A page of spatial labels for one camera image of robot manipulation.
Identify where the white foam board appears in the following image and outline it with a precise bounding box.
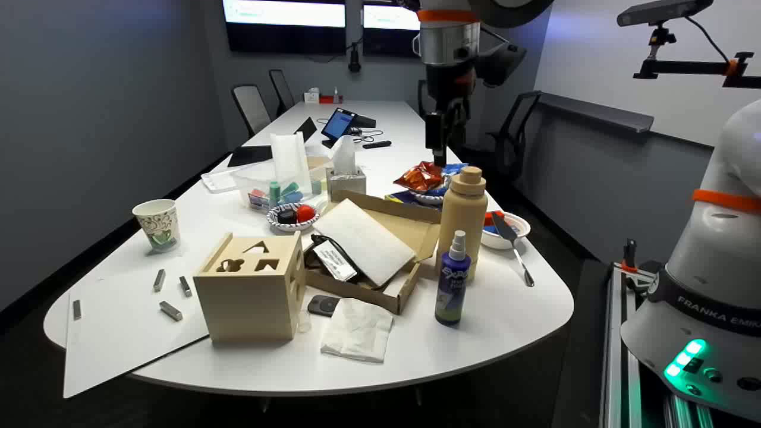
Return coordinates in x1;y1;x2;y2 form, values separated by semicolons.
59;252;212;403

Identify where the grey wall ledge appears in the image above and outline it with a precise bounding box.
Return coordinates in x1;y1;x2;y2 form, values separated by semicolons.
537;91;657;135

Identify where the white paper napkin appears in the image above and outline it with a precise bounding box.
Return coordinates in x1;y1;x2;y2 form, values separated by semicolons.
320;297;397;367

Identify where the wooden shape sorter box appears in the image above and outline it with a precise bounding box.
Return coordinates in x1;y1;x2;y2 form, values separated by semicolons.
191;232;310;347

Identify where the black office chair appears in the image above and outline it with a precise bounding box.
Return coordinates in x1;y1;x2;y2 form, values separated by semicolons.
231;82;275;138
487;91;545;180
267;67;298;115

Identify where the tablet with blue screen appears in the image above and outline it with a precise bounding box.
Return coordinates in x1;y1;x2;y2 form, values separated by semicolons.
320;107;360;145

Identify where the grey marbled tissue box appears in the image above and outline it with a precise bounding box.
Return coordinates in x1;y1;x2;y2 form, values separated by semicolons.
327;135;370;202

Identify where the camera on black mount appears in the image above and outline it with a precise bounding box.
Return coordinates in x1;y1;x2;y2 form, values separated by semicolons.
616;0;761;91

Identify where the aluminium frame rail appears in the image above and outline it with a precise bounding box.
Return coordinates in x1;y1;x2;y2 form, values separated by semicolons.
597;259;717;428

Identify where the red and black clamp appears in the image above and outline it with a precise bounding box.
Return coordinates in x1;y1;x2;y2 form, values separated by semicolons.
621;236;642;276

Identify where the small black square pad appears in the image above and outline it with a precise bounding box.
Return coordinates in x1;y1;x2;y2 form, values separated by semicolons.
306;293;344;318

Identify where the white styrofoam sheet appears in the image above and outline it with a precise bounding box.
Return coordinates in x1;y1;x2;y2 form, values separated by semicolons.
310;198;418;290

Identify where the patterned paper cup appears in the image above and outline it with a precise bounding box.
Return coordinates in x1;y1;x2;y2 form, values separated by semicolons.
131;198;182;255

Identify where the clear plastic container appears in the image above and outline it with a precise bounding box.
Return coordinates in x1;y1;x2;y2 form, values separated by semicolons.
234;130;333;214

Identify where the grey metal spatula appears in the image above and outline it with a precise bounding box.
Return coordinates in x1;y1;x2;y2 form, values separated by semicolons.
492;211;537;290

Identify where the blue spray bottle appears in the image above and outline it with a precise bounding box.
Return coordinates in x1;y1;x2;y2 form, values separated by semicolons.
434;228;474;329

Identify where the white paper sheet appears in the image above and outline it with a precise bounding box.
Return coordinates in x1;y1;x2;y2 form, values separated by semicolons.
197;170;241;196

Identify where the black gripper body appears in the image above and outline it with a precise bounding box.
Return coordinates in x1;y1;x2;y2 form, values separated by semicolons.
424;95;471;152

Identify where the tan water bottle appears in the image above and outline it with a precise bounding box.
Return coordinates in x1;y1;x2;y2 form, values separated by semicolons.
439;164;491;280

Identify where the white bowl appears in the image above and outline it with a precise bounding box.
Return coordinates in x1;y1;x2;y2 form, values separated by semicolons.
480;210;533;252

